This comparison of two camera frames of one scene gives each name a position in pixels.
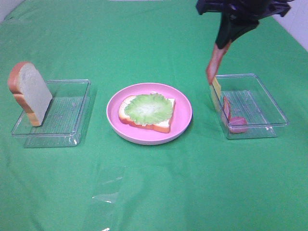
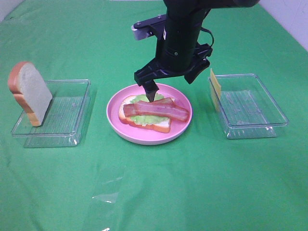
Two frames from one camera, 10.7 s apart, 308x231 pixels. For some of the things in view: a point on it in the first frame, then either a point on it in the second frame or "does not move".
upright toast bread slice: x=29 y=87 does not move
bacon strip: x=237 y=124 -> x=163 y=107
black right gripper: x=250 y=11 -> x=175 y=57
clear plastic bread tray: x=64 y=121 does not move
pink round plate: x=180 y=119 does not move
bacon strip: x=212 y=68 -> x=165 y=108
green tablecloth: x=198 y=182 does not move
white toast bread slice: x=162 y=126 does not move
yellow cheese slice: x=215 y=94 does not move
